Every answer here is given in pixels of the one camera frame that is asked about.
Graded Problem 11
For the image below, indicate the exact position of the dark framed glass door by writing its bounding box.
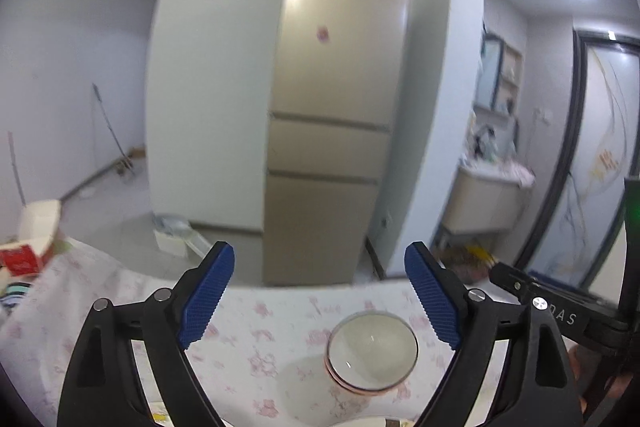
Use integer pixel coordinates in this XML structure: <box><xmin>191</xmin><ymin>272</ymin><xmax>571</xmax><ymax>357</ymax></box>
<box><xmin>515</xmin><ymin>29</ymin><xmax>640</xmax><ymax>303</ymax></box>

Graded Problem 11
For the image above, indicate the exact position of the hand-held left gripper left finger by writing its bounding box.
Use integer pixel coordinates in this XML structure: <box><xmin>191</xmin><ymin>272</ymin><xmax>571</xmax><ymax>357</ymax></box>
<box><xmin>56</xmin><ymin>241</ymin><xmax>236</xmax><ymax>427</ymax></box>

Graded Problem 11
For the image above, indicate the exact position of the pink white cloth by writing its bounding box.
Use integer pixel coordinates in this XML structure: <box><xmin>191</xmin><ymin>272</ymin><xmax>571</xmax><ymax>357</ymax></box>
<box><xmin>492</xmin><ymin>159</ymin><xmax>536</xmax><ymax>188</ymax></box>

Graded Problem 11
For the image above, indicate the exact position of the red and white carton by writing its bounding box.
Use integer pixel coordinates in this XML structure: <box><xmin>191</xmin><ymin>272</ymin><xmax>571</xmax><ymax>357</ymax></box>
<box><xmin>0</xmin><ymin>199</ymin><xmax>65</xmax><ymax>277</ymax></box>

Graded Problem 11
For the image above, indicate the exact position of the long thin stick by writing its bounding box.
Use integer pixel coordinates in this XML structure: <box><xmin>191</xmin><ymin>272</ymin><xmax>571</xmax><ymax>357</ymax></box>
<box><xmin>92</xmin><ymin>83</ymin><xmax>133</xmax><ymax>172</ymax></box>
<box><xmin>7</xmin><ymin>132</ymin><xmax>26</xmax><ymax>208</ymax></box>

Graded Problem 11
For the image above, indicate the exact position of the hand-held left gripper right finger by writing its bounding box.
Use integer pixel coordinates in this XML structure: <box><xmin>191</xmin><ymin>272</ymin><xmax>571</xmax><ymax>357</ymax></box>
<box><xmin>404</xmin><ymin>241</ymin><xmax>583</xmax><ymax>427</ymax></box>

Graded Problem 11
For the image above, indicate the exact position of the white black-rimmed bowl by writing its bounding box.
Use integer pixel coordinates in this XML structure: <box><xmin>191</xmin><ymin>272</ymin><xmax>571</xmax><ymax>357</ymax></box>
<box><xmin>327</xmin><ymin>313</ymin><xmax>419</xmax><ymax>389</ymax></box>

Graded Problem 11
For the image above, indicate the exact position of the pink printed white tablecloth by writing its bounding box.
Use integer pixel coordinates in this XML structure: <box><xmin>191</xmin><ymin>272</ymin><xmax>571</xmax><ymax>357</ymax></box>
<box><xmin>0</xmin><ymin>234</ymin><xmax>571</xmax><ymax>427</ymax></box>

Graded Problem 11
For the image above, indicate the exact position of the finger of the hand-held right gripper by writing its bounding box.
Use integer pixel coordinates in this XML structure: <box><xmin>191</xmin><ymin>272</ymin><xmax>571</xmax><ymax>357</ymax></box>
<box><xmin>487</xmin><ymin>263</ymin><xmax>548</xmax><ymax>303</ymax></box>

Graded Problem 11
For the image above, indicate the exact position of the gold refrigerator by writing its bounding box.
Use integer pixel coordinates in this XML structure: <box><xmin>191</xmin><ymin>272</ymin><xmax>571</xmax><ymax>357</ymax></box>
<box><xmin>262</xmin><ymin>0</ymin><xmax>413</xmax><ymax>288</ymax></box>

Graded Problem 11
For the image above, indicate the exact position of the black faucet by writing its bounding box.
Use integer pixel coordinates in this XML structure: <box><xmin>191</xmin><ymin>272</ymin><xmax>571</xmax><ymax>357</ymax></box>
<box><xmin>472</xmin><ymin>127</ymin><xmax>496</xmax><ymax>158</ymax></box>

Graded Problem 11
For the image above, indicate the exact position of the bathroom mirror cabinet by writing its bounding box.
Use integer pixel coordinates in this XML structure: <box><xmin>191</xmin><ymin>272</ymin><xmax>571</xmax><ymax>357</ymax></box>
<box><xmin>472</xmin><ymin>32</ymin><xmax>523</xmax><ymax>115</ymax></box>

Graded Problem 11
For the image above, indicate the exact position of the white foam box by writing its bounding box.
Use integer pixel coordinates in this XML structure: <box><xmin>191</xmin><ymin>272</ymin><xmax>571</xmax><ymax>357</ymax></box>
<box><xmin>152</xmin><ymin>214</ymin><xmax>211</xmax><ymax>258</ymax></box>

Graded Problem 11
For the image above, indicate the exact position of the beige bathroom vanity cabinet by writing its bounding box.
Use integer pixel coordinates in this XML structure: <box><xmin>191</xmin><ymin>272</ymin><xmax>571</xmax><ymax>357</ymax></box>
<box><xmin>440</xmin><ymin>164</ymin><xmax>533</xmax><ymax>253</ymax></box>

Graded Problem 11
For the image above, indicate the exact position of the yellow bag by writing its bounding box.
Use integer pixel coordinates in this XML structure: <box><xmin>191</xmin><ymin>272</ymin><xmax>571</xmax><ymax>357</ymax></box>
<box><xmin>445</xmin><ymin>247</ymin><xmax>496</xmax><ymax>283</ymax></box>

